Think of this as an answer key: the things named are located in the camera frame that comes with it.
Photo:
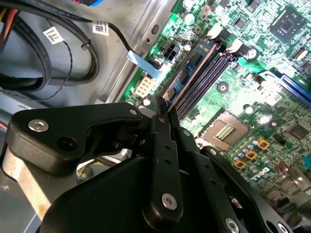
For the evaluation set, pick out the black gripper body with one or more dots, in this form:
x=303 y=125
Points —
x=102 y=199

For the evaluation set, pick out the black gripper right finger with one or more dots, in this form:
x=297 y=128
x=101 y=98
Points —
x=209 y=170

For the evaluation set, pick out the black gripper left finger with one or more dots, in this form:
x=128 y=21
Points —
x=73 y=116

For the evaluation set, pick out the blue RAM stick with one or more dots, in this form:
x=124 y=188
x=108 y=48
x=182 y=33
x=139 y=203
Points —
x=192 y=70

